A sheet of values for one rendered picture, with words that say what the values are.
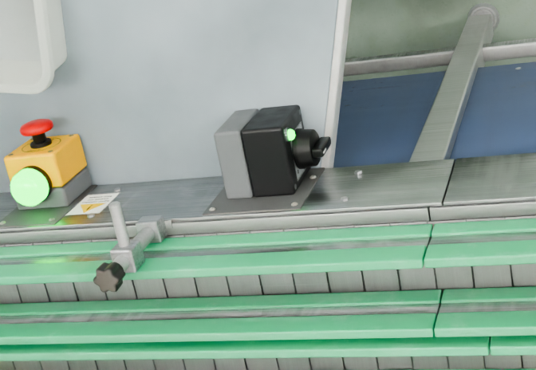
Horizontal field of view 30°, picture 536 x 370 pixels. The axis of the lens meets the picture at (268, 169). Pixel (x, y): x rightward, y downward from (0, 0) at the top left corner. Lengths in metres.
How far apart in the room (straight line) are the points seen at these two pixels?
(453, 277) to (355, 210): 0.12
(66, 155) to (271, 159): 0.27
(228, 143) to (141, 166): 0.18
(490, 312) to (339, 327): 0.15
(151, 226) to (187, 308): 0.10
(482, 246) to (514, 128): 0.32
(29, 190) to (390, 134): 0.46
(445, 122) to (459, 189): 0.23
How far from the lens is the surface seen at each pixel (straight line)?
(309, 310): 1.05
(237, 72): 1.15
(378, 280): 1.06
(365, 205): 1.03
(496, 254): 0.93
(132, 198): 1.19
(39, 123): 1.22
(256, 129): 1.07
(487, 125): 1.27
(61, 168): 1.20
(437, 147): 1.17
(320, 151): 1.08
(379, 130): 1.31
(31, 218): 1.21
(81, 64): 1.22
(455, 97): 1.35
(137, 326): 1.09
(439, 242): 0.98
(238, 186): 1.10
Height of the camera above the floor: 1.79
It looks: 62 degrees down
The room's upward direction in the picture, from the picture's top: 144 degrees counter-clockwise
